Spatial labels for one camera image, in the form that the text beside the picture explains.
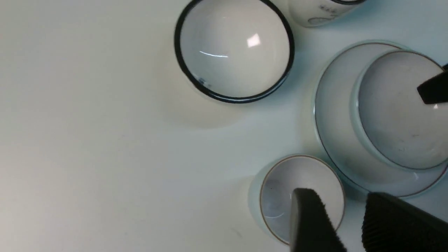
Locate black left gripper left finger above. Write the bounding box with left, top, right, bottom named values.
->
left=289, top=188, right=347, bottom=252

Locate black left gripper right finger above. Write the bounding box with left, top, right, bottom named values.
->
left=362, top=192, right=448, bottom=252

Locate small pale cup brown rim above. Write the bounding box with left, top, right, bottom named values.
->
left=247, top=154, right=346, bottom=246

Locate pale blue bowl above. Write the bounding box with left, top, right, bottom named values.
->
left=350, top=50, right=447, bottom=171

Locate pale blue plate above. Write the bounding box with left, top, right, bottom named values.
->
left=313, top=40, right=447, bottom=198

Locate white bowl black rim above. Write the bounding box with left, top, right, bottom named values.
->
left=173, top=0, right=295, bottom=104

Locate white cup bicycle print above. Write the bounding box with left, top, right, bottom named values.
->
left=288, top=0, right=365, bottom=27

